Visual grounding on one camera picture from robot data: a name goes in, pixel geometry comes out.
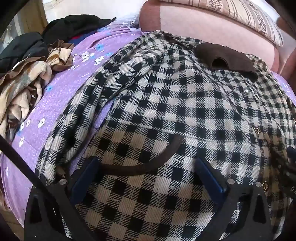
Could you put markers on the beige brown patterned cloth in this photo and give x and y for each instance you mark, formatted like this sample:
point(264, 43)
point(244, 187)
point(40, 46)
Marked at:
point(25, 81)

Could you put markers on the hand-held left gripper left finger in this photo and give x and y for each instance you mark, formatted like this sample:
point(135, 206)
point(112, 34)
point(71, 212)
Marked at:
point(84, 179)

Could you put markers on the blue red cloth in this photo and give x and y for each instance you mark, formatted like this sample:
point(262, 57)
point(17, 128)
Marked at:
point(73, 39)

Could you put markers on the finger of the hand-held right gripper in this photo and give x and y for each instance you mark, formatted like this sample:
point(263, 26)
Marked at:
point(290, 162)

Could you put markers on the purple floral bedsheet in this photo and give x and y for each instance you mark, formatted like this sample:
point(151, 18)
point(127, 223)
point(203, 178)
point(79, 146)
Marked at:
point(69, 88)

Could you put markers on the striped beige pillow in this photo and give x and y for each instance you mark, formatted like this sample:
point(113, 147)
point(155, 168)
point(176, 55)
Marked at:
point(242, 14)

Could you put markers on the black garment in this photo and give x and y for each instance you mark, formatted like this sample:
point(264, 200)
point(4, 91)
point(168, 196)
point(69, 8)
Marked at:
point(76, 24)

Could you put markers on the wooden door frame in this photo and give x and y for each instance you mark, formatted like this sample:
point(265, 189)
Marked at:
point(32, 16)

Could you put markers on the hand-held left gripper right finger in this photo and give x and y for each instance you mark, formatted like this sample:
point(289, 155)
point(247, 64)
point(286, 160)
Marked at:
point(209, 179)

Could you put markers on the black white checked coat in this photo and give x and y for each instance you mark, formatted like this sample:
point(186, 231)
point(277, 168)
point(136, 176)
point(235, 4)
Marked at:
point(166, 111)

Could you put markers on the dark jacket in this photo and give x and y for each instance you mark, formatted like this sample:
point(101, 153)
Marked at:
point(20, 49)

